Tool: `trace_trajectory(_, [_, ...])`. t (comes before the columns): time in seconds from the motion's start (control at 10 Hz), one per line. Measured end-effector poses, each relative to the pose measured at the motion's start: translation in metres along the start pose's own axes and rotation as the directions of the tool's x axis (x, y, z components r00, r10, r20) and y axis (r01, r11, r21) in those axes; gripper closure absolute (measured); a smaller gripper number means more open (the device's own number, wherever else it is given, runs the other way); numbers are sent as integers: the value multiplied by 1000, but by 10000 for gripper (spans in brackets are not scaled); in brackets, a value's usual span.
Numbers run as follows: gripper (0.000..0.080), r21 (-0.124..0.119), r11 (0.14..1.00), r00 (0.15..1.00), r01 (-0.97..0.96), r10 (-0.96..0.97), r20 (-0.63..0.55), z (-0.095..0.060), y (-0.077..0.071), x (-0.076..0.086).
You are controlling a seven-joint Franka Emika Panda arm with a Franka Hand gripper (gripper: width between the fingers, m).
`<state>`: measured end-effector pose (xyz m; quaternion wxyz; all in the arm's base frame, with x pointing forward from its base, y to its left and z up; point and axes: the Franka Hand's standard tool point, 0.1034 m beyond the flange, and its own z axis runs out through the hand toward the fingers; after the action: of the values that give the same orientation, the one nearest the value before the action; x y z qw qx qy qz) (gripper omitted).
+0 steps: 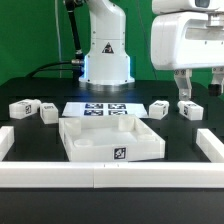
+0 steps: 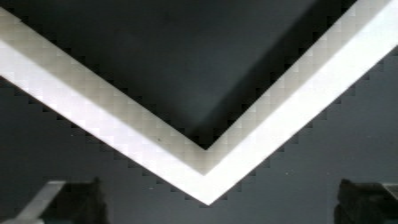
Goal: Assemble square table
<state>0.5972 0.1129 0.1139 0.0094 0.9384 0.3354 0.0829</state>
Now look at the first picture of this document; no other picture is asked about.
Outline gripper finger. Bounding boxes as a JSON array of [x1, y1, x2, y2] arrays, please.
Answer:
[[174, 69, 192, 101], [208, 67, 224, 96]]

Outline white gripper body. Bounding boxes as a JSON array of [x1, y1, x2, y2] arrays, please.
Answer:
[[151, 12, 224, 70]]

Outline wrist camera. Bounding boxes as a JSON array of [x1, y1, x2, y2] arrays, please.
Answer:
[[152, 0, 224, 14]]

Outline white square table top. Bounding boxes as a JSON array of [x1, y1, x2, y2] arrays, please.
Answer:
[[59, 115, 165, 162]]

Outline white sheet with markers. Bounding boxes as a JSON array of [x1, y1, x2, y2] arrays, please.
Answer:
[[62, 102, 148, 118]]

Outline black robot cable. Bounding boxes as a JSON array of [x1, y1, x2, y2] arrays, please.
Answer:
[[25, 0, 86, 79]]

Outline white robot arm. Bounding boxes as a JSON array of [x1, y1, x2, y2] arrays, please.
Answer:
[[79, 0, 224, 100]]

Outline white U-shaped obstacle fence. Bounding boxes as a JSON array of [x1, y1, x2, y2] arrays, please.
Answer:
[[0, 126, 224, 188]]

